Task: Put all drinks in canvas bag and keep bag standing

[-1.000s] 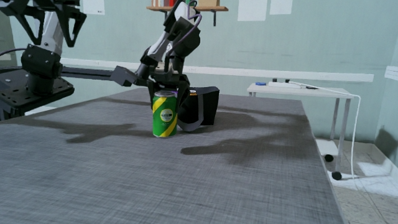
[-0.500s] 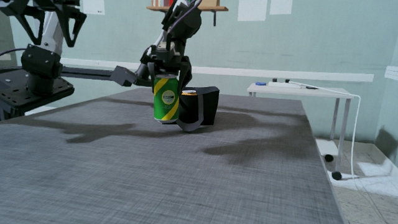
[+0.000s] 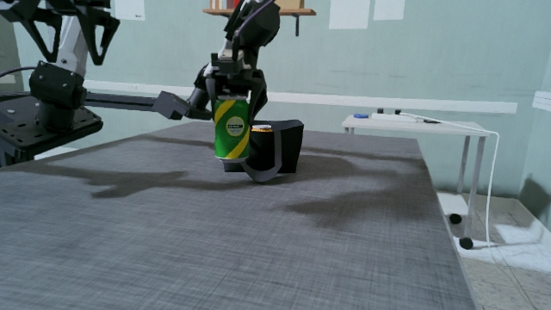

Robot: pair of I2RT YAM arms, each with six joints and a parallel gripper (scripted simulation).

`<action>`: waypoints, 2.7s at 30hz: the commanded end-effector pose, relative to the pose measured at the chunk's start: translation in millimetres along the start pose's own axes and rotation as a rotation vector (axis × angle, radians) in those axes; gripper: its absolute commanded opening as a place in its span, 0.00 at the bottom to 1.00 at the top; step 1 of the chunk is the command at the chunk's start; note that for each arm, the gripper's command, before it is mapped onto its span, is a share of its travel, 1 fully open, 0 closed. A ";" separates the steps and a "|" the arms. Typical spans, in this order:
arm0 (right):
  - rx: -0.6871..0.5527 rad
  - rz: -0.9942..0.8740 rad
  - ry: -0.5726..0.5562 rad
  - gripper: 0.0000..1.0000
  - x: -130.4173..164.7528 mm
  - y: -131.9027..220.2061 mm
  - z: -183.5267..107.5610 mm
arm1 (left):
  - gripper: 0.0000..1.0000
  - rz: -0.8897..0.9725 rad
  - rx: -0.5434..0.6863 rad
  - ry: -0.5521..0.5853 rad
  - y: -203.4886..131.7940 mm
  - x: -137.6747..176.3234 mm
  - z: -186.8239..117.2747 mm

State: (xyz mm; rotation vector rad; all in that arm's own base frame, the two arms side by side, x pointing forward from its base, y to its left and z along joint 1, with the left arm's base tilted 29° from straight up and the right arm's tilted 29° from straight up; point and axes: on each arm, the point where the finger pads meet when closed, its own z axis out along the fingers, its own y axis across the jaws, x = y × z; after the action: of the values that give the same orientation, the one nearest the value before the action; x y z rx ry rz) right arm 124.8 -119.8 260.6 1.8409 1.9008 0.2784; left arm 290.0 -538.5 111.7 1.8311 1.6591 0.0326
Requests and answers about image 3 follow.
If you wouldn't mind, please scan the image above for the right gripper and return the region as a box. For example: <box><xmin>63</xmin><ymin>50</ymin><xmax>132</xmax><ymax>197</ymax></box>
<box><xmin>20</xmin><ymin>0</ymin><xmax>121</xmax><ymax>65</ymax></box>

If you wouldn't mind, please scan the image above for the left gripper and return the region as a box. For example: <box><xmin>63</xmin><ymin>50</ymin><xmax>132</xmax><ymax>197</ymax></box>
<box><xmin>205</xmin><ymin>47</ymin><xmax>268</xmax><ymax>126</ymax></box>

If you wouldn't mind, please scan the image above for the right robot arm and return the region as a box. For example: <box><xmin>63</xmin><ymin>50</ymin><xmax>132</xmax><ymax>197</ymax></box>
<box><xmin>0</xmin><ymin>0</ymin><xmax>102</xmax><ymax>150</ymax></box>

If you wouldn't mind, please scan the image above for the black tote bag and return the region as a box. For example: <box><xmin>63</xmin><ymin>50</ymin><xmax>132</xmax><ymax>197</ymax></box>
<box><xmin>223</xmin><ymin>119</ymin><xmax>304</xmax><ymax>183</ymax></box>

